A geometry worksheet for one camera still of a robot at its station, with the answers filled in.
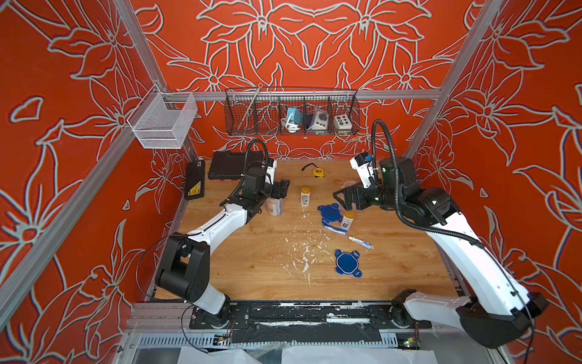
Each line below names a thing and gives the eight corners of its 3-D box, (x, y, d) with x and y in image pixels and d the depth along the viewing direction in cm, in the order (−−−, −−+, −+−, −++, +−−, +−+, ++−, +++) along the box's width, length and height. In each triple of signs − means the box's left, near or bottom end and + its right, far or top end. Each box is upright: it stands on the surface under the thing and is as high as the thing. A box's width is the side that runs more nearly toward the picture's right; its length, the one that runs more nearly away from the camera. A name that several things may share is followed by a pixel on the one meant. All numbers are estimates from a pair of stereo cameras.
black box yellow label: (185, 201, 105) (183, 198, 103) (187, 165, 121) (186, 162, 119) (205, 197, 107) (203, 194, 105) (204, 162, 122) (203, 158, 120)
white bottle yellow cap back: (300, 206, 103) (301, 194, 95) (300, 199, 105) (301, 186, 98) (309, 206, 103) (311, 194, 95) (309, 199, 105) (310, 186, 98)
